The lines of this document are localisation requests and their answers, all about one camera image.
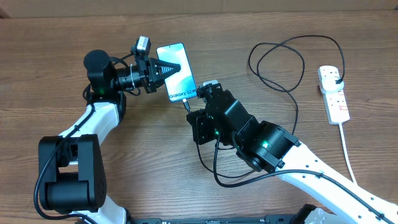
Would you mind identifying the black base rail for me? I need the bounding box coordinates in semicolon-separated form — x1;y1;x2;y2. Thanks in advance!
127;214;305;224

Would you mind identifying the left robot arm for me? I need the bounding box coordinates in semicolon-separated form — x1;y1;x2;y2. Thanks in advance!
34;47;181;223

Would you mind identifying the white charger plug adapter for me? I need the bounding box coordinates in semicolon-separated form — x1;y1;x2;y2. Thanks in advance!
320;76;345;94

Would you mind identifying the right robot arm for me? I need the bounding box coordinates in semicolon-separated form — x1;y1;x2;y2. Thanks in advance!
187;83;397;223

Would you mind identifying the white power strip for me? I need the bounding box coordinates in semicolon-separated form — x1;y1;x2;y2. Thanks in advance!
318;65;350;125

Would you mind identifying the blue Galaxy smartphone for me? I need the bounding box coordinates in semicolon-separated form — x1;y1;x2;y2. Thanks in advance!
156;42;197;102

